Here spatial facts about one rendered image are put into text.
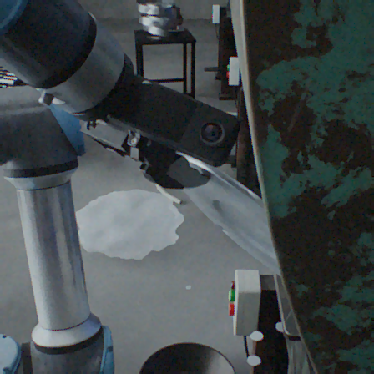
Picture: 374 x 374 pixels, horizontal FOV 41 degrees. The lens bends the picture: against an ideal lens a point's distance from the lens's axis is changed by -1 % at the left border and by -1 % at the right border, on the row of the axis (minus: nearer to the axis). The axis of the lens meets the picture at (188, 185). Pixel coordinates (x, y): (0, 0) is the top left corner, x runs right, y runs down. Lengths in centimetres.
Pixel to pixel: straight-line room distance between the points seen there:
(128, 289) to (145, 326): 22
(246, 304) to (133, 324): 86
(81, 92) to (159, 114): 8
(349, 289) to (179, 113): 30
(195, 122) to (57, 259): 44
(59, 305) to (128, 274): 127
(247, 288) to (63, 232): 43
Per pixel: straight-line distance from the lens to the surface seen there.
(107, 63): 41
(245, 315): 109
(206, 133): 43
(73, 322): 86
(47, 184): 78
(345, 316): 17
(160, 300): 196
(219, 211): 71
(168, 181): 52
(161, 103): 44
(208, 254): 219
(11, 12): 35
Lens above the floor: 131
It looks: 29 degrees down
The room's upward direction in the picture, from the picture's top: straight up
